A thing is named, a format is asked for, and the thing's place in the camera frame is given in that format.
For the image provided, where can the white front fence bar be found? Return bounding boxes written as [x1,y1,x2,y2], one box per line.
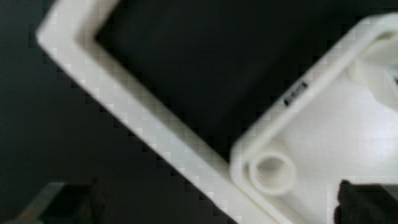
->
[35,0,276,224]

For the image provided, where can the white desk top tray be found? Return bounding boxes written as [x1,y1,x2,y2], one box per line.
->
[228,12,398,224]

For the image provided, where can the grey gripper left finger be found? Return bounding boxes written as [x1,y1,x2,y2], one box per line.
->
[0,179,104,224]

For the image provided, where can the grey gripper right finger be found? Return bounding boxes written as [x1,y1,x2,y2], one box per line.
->
[333,180,398,224]

